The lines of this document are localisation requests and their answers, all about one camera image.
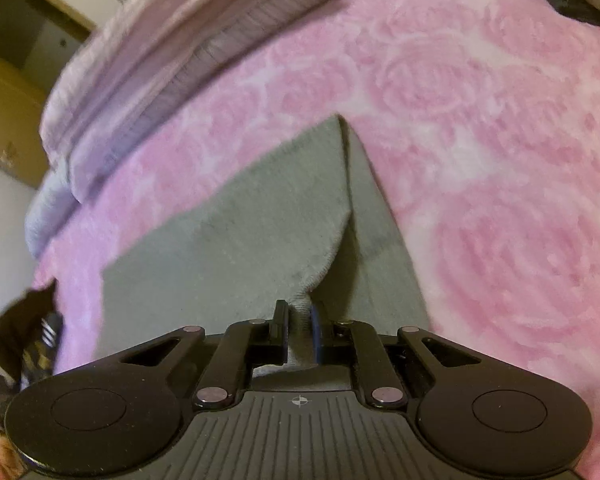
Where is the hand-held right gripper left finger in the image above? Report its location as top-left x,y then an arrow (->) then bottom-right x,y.
120,300 -> 290,409

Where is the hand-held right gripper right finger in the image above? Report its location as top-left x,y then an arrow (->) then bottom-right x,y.
309,304 -> 483,408

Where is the dark brown garment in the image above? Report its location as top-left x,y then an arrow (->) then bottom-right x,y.
0,280 -> 58,386

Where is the grey cotton garment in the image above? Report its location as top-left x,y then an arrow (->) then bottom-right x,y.
100,114 -> 431,376

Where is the person's left hand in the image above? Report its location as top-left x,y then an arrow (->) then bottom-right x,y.
0,435 -> 27,480

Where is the pink floral bed sheet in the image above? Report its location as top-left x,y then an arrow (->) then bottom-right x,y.
30,0 -> 600,480

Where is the grey striped duvet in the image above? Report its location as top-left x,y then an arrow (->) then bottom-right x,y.
24,0 -> 416,263

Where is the wooden door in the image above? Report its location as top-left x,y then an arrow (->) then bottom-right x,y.
0,47 -> 56,188

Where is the pale pink blanket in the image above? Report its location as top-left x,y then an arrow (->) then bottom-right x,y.
39,0 -> 331,201

